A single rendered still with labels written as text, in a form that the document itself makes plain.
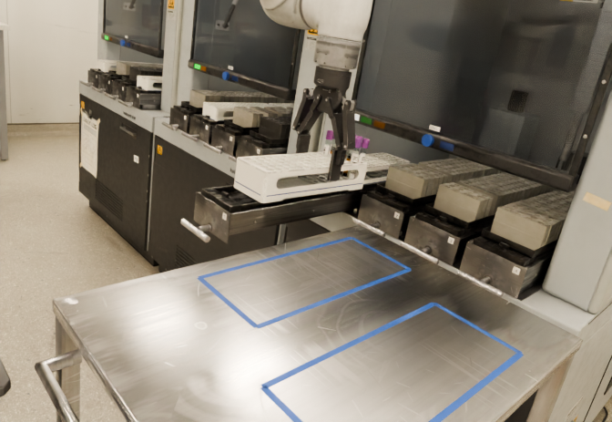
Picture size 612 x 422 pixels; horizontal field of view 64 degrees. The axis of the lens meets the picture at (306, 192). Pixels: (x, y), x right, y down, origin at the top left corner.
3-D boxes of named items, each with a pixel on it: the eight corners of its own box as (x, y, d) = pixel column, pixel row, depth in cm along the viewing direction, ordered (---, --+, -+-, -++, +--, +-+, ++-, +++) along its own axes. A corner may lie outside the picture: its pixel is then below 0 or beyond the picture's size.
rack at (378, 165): (381, 171, 153) (384, 152, 151) (406, 181, 146) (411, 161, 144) (312, 180, 132) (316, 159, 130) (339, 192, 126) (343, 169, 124)
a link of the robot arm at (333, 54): (340, 39, 92) (334, 71, 94) (370, 44, 99) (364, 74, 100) (307, 34, 99) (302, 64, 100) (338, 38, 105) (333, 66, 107)
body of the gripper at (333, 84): (307, 63, 101) (300, 108, 103) (336, 69, 95) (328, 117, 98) (331, 66, 106) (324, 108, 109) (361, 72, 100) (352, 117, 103)
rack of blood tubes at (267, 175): (332, 175, 119) (337, 150, 117) (363, 189, 113) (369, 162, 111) (231, 186, 99) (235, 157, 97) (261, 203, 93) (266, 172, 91)
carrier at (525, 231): (543, 251, 104) (552, 225, 103) (539, 252, 103) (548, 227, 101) (493, 230, 112) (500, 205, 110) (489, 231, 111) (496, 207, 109)
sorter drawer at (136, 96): (247, 104, 269) (249, 87, 266) (262, 109, 260) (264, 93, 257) (116, 102, 219) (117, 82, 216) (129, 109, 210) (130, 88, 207)
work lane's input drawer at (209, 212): (378, 188, 158) (384, 161, 156) (413, 203, 149) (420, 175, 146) (175, 223, 109) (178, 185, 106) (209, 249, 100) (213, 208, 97)
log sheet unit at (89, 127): (79, 167, 274) (80, 104, 263) (98, 182, 256) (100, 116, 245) (75, 167, 272) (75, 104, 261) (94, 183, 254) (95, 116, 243)
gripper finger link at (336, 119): (336, 98, 103) (341, 97, 102) (347, 150, 103) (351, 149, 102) (322, 98, 101) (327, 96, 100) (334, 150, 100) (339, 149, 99)
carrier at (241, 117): (256, 130, 171) (258, 113, 169) (251, 130, 170) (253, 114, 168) (236, 122, 179) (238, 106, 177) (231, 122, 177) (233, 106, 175)
